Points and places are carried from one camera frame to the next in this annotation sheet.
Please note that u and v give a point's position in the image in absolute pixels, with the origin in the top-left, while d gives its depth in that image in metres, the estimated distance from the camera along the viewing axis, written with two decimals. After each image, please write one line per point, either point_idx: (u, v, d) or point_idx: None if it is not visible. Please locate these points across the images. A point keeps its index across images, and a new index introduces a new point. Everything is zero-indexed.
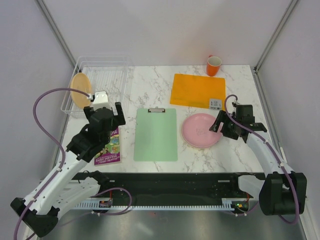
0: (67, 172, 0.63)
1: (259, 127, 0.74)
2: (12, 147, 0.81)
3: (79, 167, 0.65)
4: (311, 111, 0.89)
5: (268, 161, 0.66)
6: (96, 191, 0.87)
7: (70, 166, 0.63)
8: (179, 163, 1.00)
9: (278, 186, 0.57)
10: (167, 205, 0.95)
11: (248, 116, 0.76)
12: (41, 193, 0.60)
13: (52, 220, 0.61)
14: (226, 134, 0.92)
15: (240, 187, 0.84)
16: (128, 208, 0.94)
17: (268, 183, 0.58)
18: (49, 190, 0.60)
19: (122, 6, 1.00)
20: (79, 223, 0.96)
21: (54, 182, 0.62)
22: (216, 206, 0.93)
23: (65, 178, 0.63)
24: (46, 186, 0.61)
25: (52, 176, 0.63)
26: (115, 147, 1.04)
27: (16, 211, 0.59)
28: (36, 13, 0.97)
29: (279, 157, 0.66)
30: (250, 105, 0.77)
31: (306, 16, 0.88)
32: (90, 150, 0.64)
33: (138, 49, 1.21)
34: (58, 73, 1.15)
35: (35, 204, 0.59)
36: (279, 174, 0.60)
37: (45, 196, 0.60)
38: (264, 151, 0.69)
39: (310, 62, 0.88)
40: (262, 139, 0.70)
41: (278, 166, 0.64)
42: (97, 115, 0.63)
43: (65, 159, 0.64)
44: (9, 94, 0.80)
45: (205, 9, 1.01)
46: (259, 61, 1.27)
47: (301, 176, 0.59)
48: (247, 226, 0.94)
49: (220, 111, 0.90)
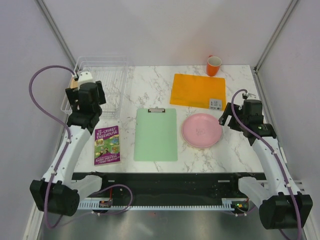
0: (77, 141, 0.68)
1: (268, 132, 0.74)
2: (12, 147, 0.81)
3: (85, 136, 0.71)
4: (311, 111, 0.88)
5: (274, 178, 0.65)
6: (100, 187, 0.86)
7: (78, 136, 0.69)
8: (178, 163, 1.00)
9: (282, 208, 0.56)
10: (167, 205, 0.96)
11: (256, 116, 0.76)
12: (60, 165, 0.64)
13: (75, 196, 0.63)
14: (233, 127, 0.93)
15: (240, 189, 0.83)
16: (127, 208, 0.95)
17: (272, 205, 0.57)
18: (67, 161, 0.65)
19: (122, 6, 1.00)
20: (79, 223, 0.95)
21: (69, 152, 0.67)
22: (216, 206, 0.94)
23: (77, 147, 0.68)
24: (62, 159, 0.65)
25: (64, 149, 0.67)
26: (115, 147, 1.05)
27: (38, 192, 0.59)
28: (36, 13, 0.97)
29: (287, 176, 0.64)
30: (259, 104, 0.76)
31: (306, 16, 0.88)
32: (90, 120, 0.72)
33: (138, 48, 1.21)
34: (58, 73, 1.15)
35: (57, 176, 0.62)
36: (284, 196, 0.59)
37: (64, 167, 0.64)
38: (272, 165, 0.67)
39: (310, 62, 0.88)
40: (270, 149, 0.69)
41: (284, 186, 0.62)
42: (82, 88, 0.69)
43: (71, 132, 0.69)
44: (9, 93, 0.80)
45: (205, 9, 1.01)
46: (259, 61, 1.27)
47: (307, 198, 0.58)
48: (247, 226, 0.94)
49: (228, 103, 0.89)
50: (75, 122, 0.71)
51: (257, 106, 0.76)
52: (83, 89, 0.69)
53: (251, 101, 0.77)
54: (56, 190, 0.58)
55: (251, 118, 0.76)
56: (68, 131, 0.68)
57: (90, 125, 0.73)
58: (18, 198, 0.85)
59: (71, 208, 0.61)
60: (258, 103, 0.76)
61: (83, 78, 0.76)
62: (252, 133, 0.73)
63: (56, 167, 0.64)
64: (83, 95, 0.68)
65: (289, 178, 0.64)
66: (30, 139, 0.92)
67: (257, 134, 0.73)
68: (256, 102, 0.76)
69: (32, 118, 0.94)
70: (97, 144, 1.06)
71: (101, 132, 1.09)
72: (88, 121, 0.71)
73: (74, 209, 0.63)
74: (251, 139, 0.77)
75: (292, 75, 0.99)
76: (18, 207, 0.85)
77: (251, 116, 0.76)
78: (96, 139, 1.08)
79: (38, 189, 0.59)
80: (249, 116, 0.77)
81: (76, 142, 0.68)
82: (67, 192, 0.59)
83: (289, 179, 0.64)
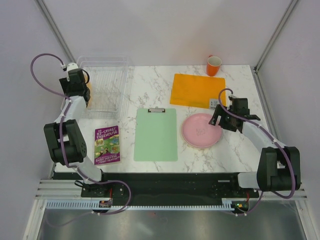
0: (78, 102, 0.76)
1: (252, 116, 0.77)
2: (12, 147, 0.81)
3: (82, 106, 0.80)
4: (311, 111, 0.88)
5: (261, 140, 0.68)
6: (100, 179, 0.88)
7: (78, 99, 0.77)
8: (179, 163, 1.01)
9: (272, 158, 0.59)
10: (167, 205, 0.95)
11: (242, 108, 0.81)
12: (67, 112, 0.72)
13: (83, 140, 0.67)
14: (225, 127, 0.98)
15: (240, 185, 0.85)
16: (124, 208, 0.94)
17: (263, 155, 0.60)
18: (73, 110, 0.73)
19: (122, 6, 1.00)
20: (79, 222, 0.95)
21: (73, 106, 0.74)
22: (216, 206, 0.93)
23: (78, 107, 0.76)
24: (69, 109, 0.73)
25: (68, 105, 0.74)
26: (115, 147, 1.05)
27: (50, 131, 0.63)
28: (36, 14, 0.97)
29: (272, 136, 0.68)
30: (245, 98, 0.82)
31: (306, 16, 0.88)
32: (85, 95, 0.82)
33: (138, 48, 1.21)
34: (58, 73, 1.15)
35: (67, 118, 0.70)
36: (274, 149, 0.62)
37: (71, 113, 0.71)
38: (257, 133, 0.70)
39: (310, 62, 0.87)
40: (255, 125, 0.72)
41: (271, 142, 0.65)
42: (71, 71, 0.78)
43: (71, 98, 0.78)
44: (9, 94, 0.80)
45: (205, 9, 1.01)
46: (259, 61, 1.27)
47: (295, 150, 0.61)
48: (248, 226, 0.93)
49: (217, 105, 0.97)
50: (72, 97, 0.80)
51: (243, 100, 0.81)
52: (72, 71, 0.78)
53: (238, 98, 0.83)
54: (68, 126, 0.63)
55: (239, 112, 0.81)
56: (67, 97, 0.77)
57: (85, 99, 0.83)
58: (18, 198, 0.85)
59: (82, 148, 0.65)
60: (244, 98, 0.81)
61: (70, 67, 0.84)
62: (239, 117, 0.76)
63: (65, 113, 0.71)
64: (73, 76, 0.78)
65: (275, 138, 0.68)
66: (31, 139, 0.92)
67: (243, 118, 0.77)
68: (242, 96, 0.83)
69: (32, 118, 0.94)
70: (97, 144, 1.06)
71: (101, 132, 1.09)
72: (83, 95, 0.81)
73: (84, 152, 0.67)
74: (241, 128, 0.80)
75: (292, 75, 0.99)
76: (18, 207, 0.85)
77: (239, 110, 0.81)
78: (96, 139, 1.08)
79: (50, 129, 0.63)
80: (237, 110, 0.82)
81: (77, 103, 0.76)
82: (77, 129, 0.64)
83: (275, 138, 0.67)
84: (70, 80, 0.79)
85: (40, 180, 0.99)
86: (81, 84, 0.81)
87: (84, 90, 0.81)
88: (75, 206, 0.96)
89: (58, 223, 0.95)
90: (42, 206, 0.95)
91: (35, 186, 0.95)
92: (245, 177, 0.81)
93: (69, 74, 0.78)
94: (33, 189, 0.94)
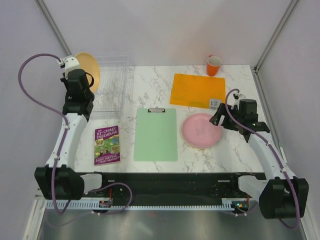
0: (75, 128, 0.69)
1: (262, 127, 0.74)
2: (12, 147, 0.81)
3: (82, 124, 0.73)
4: (311, 111, 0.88)
5: (270, 165, 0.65)
6: (100, 184, 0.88)
7: (76, 122, 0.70)
8: (179, 164, 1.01)
9: (280, 193, 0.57)
10: (167, 205, 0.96)
11: (251, 114, 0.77)
12: (62, 149, 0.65)
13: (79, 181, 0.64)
14: (227, 127, 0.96)
15: (240, 189, 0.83)
16: (126, 208, 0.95)
17: (270, 189, 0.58)
18: (68, 145, 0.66)
19: (122, 6, 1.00)
20: (78, 223, 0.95)
21: (68, 137, 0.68)
22: (216, 206, 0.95)
23: (76, 133, 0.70)
24: (63, 144, 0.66)
25: (64, 135, 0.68)
26: (115, 147, 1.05)
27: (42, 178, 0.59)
28: (35, 13, 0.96)
29: (282, 162, 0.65)
30: (254, 102, 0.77)
31: (306, 16, 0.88)
32: (86, 107, 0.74)
33: (138, 48, 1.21)
34: (58, 73, 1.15)
35: (61, 160, 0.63)
36: (281, 180, 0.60)
37: (67, 151, 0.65)
38: (268, 156, 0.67)
39: (310, 62, 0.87)
40: (264, 141, 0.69)
41: (280, 171, 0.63)
42: (71, 77, 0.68)
43: (68, 119, 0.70)
44: (9, 93, 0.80)
45: (205, 9, 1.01)
46: (259, 61, 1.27)
47: (303, 182, 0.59)
48: (248, 226, 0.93)
49: (220, 104, 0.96)
50: (71, 110, 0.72)
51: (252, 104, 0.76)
52: (73, 77, 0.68)
53: (247, 101, 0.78)
54: (62, 175, 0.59)
55: (246, 117, 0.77)
56: (65, 118, 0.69)
57: (85, 112, 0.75)
58: (18, 198, 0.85)
59: (77, 191, 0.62)
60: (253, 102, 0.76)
61: (70, 64, 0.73)
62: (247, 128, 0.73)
63: (59, 151, 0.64)
64: (73, 84, 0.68)
65: (284, 165, 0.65)
66: (30, 139, 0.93)
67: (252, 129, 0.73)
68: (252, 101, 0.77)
69: (32, 118, 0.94)
70: (97, 144, 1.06)
71: (101, 132, 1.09)
72: (84, 108, 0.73)
73: (79, 194, 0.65)
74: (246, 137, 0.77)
75: (292, 75, 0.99)
76: (18, 207, 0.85)
77: (246, 115, 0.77)
78: (96, 139, 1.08)
79: (43, 177, 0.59)
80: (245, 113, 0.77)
81: (74, 129, 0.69)
82: (72, 176, 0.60)
83: (285, 166, 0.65)
84: (69, 87, 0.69)
85: None
86: (82, 93, 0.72)
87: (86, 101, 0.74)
88: (75, 206, 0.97)
89: (57, 223, 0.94)
90: (42, 206, 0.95)
91: (34, 186, 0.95)
92: (246, 179, 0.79)
93: (68, 80, 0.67)
94: (32, 189, 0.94)
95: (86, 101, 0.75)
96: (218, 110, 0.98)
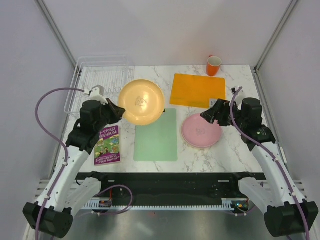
0: (73, 165, 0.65)
1: (267, 137, 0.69)
2: (12, 147, 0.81)
3: (83, 158, 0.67)
4: (311, 111, 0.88)
5: (278, 187, 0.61)
6: (99, 189, 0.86)
7: (75, 158, 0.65)
8: (179, 163, 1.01)
9: (291, 219, 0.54)
10: (167, 205, 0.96)
11: (255, 119, 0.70)
12: (53, 189, 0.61)
13: (67, 220, 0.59)
14: (224, 124, 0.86)
15: (241, 191, 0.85)
16: (127, 208, 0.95)
17: (279, 216, 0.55)
18: (61, 187, 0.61)
19: (122, 6, 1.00)
20: (78, 223, 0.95)
21: (64, 176, 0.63)
22: (216, 206, 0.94)
23: (73, 170, 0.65)
24: (56, 183, 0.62)
25: (60, 172, 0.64)
26: (115, 147, 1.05)
27: (30, 215, 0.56)
28: (36, 13, 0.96)
29: (291, 184, 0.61)
30: (260, 107, 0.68)
31: (306, 16, 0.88)
32: (89, 141, 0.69)
33: (138, 48, 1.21)
34: (58, 73, 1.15)
35: (50, 201, 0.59)
36: (291, 206, 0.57)
37: (58, 191, 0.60)
38: (277, 177, 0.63)
39: (310, 62, 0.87)
40: (272, 157, 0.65)
41: (289, 194, 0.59)
42: (85, 108, 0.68)
43: (68, 153, 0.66)
44: (9, 93, 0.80)
45: (205, 9, 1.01)
46: (259, 61, 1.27)
47: (313, 206, 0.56)
48: (248, 226, 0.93)
49: (219, 100, 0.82)
50: (75, 142, 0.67)
51: (257, 109, 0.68)
52: (86, 108, 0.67)
53: (251, 104, 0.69)
54: (49, 216, 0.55)
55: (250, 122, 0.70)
56: (65, 152, 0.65)
57: (89, 145, 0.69)
58: (19, 198, 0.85)
59: (63, 229, 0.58)
60: (259, 107, 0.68)
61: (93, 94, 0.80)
62: (252, 140, 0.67)
63: (50, 191, 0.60)
64: (85, 114, 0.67)
65: (293, 186, 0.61)
66: (30, 139, 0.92)
67: (256, 141, 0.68)
68: (257, 104, 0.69)
69: (32, 118, 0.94)
70: (97, 144, 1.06)
71: (101, 132, 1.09)
72: (87, 142, 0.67)
73: (65, 231, 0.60)
74: (249, 145, 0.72)
75: (292, 75, 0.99)
76: (18, 207, 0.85)
77: (250, 119, 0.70)
78: None
79: (31, 213, 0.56)
80: (249, 118, 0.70)
81: (73, 166, 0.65)
82: (59, 217, 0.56)
83: (293, 186, 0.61)
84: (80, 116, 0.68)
85: (40, 180, 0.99)
86: (91, 125, 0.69)
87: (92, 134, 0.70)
88: None
89: None
90: None
91: (35, 186, 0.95)
92: (249, 185, 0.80)
93: (81, 110, 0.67)
94: (32, 189, 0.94)
95: (93, 134, 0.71)
96: (214, 106, 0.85)
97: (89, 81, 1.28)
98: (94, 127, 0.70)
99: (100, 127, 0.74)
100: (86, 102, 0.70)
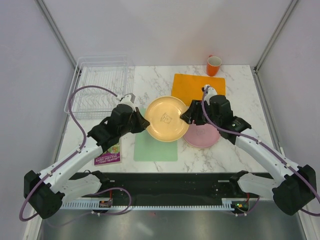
0: (85, 154, 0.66)
1: (242, 125, 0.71)
2: (11, 147, 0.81)
3: (96, 153, 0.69)
4: (311, 111, 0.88)
5: (272, 164, 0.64)
6: (96, 190, 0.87)
7: (89, 148, 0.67)
8: (179, 164, 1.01)
9: (296, 189, 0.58)
10: (168, 205, 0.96)
11: (227, 114, 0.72)
12: (58, 169, 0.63)
13: (55, 203, 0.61)
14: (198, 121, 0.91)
15: (242, 189, 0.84)
16: (128, 208, 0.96)
17: (286, 193, 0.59)
18: (65, 169, 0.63)
19: (122, 6, 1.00)
20: (79, 223, 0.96)
21: (72, 161, 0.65)
22: (216, 206, 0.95)
23: (82, 159, 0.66)
24: (61, 165, 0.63)
25: (71, 155, 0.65)
26: (115, 147, 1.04)
27: (28, 183, 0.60)
28: (36, 13, 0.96)
29: (282, 157, 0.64)
30: (227, 101, 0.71)
31: (306, 16, 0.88)
32: (108, 140, 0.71)
33: (138, 48, 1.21)
34: (57, 73, 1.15)
35: (50, 178, 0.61)
36: (291, 177, 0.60)
37: (61, 173, 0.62)
38: (268, 156, 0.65)
39: (310, 61, 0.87)
40: (255, 140, 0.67)
41: (285, 167, 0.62)
42: (118, 109, 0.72)
43: (85, 143, 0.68)
44: (9, 93, 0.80)
45: (205, 9, 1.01)
46: (259, 61, 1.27)
47: (310, 169, 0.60)
48: (247, 226, 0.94)
49: (193, 102, 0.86)
50: (95, 135, 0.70)
51: (225, 105, 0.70)
52: (119, 110, 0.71)
53: (219, 101, 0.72)
54: (43, 192, 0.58)
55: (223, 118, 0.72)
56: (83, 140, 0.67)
57: (105, 144, 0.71)
58: (18, 198, 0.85)
59: (47, 211, 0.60)
60: (225, 102, 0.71)
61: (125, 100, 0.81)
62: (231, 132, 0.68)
63: (53, 169, 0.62)
64: (116, 115, 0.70)
65: (284, 158, 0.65)
66: (30, 139, 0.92)
67: (235, 132, 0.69)
68: (223, 100, 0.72)
69: (32, 118, 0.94)
70: None
71: None
72: (105, 140, 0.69)
73: (48, 213, 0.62)
74: (231, 140, 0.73)
75: (292, 75, 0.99)
76: (17, 207, 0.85)
77: (222, 115, 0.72)
78: None
79: (30, 181, 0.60)
80: (221, 115, 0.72)
81: (84, 155, 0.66)
82: (51, 197, 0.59)
83: (284, 159, 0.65)
84: (110, 115, 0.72)
85: None
86: (116, 127, 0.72)
87: (113, 136, 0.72)
88: (75, 206, 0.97)
89: (58, 223, 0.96)
90: None
91: None
92: (249, 180, 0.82)
93: (114, 110, 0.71)
94: None
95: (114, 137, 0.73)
96: (190, 107, 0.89)
97: (89, 81, 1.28)
98: (118, 129, 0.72)
99: (123, 133, 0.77)
100: (122, 105, 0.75)
